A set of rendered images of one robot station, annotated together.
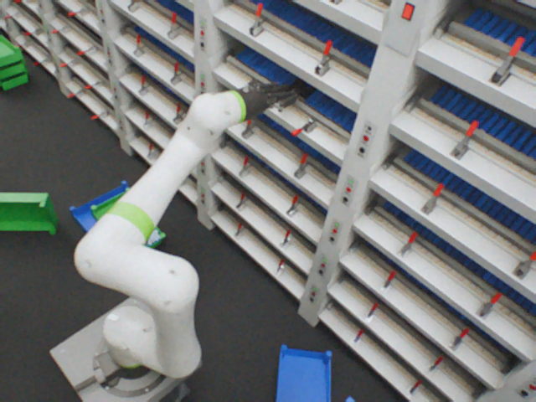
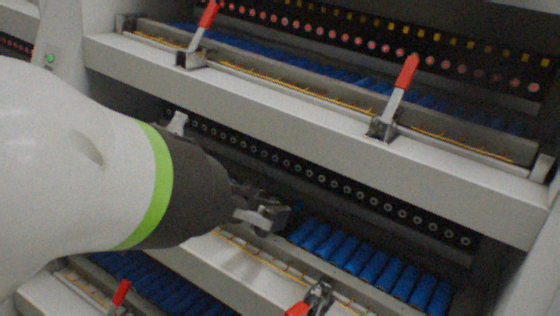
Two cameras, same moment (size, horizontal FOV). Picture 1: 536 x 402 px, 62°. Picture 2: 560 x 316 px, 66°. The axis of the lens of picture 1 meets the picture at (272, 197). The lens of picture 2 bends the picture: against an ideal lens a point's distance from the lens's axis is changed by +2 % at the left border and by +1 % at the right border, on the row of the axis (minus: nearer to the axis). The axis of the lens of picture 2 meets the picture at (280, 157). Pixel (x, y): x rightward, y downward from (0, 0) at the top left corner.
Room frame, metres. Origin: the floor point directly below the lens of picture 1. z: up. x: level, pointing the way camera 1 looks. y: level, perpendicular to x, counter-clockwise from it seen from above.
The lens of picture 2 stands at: (0.71, 0.11, 1.12)
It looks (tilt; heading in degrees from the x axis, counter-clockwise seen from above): 8 degrees down; 347
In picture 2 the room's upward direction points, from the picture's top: 20 degrees clockwise
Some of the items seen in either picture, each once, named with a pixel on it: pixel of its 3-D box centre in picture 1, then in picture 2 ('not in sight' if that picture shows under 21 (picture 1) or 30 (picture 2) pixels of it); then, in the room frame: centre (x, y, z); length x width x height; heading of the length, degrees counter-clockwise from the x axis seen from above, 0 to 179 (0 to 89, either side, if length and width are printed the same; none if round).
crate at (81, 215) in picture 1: (110, 210); not in sight; (1.38, 0.78, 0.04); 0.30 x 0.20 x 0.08; 142
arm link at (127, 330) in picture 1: (132, 337); not in sight; (0.57, 0.35, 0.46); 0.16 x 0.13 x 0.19; 76
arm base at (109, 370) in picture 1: (116, 362); not in sight; (0.54, 0.40, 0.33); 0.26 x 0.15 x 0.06; 132
